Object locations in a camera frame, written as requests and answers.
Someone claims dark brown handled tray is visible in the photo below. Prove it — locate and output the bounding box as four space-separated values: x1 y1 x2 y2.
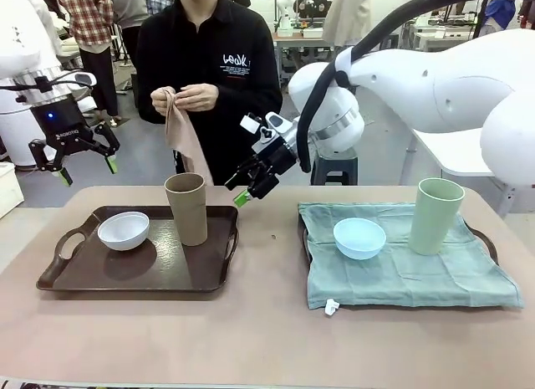
36 204 240 293
298 202 523 313

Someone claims dark grey stool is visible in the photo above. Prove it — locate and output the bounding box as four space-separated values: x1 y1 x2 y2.
310 148 359 187

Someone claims bystander in plaid shirt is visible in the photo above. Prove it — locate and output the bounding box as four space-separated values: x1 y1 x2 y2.
55 0 121 118

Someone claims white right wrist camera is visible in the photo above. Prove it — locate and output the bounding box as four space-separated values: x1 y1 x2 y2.
239 111 302 156

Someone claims teal cloth mat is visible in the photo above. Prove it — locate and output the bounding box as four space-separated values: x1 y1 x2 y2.
298 202 525 317

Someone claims person's left hand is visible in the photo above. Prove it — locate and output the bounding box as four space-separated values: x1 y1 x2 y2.
177 83 218 113

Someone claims white bowl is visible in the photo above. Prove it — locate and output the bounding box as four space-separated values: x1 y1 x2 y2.
97 212 150 252

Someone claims light blue bowl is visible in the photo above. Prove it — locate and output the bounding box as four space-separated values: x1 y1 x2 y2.
333 217 387 261

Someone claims white round bin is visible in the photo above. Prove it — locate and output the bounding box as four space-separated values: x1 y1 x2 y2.
0 108 45 169

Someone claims person's right hand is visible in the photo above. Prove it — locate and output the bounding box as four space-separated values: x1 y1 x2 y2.
150 86 185 114

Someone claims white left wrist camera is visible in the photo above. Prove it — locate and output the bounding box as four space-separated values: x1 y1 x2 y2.
49 70 98 91

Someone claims person in black sweatshirt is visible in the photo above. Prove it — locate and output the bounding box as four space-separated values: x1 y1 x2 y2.
135 0 284 187

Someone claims bystander in grey top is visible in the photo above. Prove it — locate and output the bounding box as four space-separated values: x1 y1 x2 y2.
111 0 150 110

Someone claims light green cup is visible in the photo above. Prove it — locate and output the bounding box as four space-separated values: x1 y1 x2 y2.
407 177 466 256

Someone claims beige cloth mat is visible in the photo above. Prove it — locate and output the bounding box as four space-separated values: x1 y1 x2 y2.
164 86 216 187

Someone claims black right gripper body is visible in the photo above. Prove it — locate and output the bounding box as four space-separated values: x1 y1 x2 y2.
250 142 300 177

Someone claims white side table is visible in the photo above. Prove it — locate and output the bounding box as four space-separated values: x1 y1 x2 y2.
410 127 517 218

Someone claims bystander in blue top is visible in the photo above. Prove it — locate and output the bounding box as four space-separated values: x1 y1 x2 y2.
480 0 517 38

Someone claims small white background robot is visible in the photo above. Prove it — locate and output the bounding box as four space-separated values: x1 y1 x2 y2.
273 0 294 33

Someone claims black cable hose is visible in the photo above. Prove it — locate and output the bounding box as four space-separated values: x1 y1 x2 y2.
295 0 473 175

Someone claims white box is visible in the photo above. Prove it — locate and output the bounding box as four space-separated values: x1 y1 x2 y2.
0 161 25 219

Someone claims bystander in beige coat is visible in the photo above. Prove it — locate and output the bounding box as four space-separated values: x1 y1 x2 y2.
322 0 372 47

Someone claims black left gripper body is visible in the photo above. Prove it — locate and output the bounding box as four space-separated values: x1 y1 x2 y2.
31 95 99 156

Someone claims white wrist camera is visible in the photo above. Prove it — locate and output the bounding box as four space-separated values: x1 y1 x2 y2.
49 70 98 91
239 111 302 156

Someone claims black-sleeved left forearm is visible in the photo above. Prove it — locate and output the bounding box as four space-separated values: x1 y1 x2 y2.
215 85 284 126

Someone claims black-sleeved right forearm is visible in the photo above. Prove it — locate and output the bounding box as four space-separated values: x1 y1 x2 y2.
136 85 168 125

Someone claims brown cup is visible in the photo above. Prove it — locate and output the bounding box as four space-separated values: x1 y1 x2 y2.
164 173 209 247

